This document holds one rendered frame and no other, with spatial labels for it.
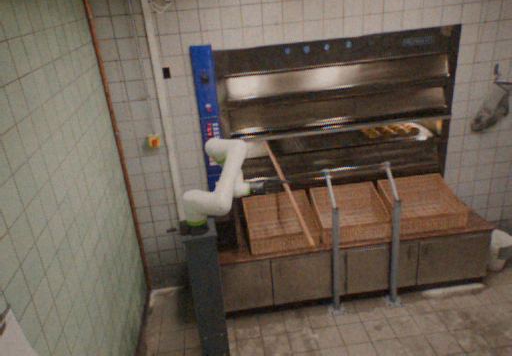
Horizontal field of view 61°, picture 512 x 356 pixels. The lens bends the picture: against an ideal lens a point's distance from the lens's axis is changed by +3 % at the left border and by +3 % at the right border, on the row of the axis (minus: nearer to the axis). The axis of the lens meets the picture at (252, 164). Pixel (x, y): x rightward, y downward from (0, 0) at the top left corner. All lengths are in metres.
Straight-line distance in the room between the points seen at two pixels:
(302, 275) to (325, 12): 2.04
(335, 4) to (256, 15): 0.59
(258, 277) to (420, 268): 1.34
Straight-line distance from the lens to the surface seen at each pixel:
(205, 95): 3.35
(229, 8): 3.30
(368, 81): 3.60
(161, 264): 4.05
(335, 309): 3.78
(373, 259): 3.66
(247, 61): 3.37
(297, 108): 3.52
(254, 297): 3.61
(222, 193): 2.45
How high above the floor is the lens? 2.55
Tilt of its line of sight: 23 degrees down
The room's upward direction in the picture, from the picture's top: 5 degrees counter-clockwise
